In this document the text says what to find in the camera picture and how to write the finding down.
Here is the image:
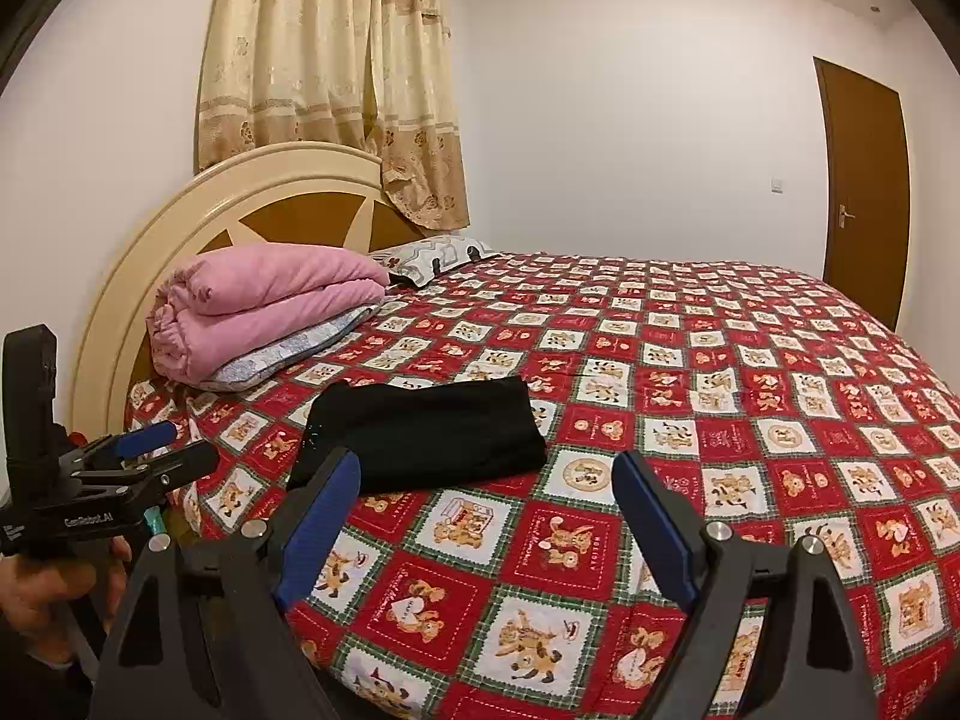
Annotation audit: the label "white blue patterned pillow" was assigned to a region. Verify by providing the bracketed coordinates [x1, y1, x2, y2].
[211, 301, 383, 392]

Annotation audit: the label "red checked printed bedspread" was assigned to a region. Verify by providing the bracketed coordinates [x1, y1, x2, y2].
[124, 251, 960, 720]

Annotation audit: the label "cream wooden headboard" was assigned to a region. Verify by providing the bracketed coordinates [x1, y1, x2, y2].
[69, 141, 428, 458]

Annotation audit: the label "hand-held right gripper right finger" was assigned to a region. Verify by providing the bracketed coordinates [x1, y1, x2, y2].
[610, 450, 880, 720]

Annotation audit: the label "beige patterned curtain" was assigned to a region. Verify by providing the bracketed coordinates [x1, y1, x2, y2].
[195, 0, 470, 232]

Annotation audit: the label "pink folded blanket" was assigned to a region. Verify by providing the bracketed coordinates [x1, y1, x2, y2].
[146, 244, 391, 385]

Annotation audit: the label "person's left forearm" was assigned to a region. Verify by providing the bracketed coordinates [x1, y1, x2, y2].
[0, 615, 102, 720]

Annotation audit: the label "black pants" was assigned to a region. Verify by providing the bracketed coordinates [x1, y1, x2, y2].
[286, 376, 548, 497]

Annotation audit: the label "grey zigzag pillow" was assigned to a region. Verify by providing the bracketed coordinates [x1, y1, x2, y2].
[367, 237, 497, 290]

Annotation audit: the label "brown wooden door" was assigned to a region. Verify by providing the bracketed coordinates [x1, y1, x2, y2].
[813, 56, 911, 331]

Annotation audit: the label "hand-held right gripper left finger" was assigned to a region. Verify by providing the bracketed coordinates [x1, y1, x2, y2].
[90, 446, 362, 720]

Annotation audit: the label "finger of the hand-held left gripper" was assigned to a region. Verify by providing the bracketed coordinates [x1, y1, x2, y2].
[69, 421, 179, 467]
[75, 441, 221, 497]

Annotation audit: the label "person's left hand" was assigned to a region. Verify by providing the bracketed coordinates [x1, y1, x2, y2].
[0, 534, 133, 662]

